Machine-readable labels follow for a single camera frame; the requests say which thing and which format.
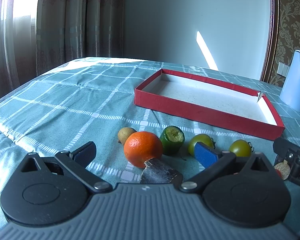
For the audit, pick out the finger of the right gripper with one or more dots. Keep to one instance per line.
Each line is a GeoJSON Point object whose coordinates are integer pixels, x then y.
{"type": "Point", "coordinates": [290, 152]}

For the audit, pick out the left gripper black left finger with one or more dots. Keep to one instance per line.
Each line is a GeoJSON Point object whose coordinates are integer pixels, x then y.
{"type": "Point", "coordinates": [76, 162]}

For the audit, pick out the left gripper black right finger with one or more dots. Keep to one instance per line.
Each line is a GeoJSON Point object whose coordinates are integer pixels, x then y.
{"type": "Point", "coordinates": [216, 164]}

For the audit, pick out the eggplant slice piece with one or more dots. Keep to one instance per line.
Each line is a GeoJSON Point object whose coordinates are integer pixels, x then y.
{"type": "Point", "coordinates": [284, 169]}

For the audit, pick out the green tomato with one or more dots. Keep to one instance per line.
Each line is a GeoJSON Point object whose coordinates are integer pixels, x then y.
{"type": "Point", "coordinates": [241, 148]}
{"type": "Point", "coordinates": [204, 138]}

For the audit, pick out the green cucumber piece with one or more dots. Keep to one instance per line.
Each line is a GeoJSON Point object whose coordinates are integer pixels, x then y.
{"type": "Point", "coordinates": [172, 138]}

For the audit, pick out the small brown kiwi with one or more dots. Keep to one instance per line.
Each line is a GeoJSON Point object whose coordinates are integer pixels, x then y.
{"type": "Point", "coordinates": [124, 133]}

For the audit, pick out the orange mandarin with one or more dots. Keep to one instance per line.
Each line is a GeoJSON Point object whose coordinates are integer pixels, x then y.
{"type": "Point", "coordinates": [142, 146]}

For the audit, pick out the red shallow cardboard box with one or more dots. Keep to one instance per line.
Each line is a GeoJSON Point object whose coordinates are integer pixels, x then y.
{"type": "Point", "coordinates": [210, 101]}

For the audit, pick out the light blue kettle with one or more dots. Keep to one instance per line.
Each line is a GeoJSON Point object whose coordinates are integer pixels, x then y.
{"type": "Point", "coordinates": [290, 93]}

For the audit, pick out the brown patterned curtain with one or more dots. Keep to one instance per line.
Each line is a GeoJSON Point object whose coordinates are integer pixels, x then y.
{"type": "Point", "coordinates": [38, 35]}

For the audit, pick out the brown wooden door frame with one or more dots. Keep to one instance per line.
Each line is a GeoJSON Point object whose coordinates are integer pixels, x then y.
{"type": "Point", "coordinates": [273, 34]}

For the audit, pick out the white wall switch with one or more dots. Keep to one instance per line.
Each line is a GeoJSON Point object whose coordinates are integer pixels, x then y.
{"type": "Point", "coordinates": [282, 69]}

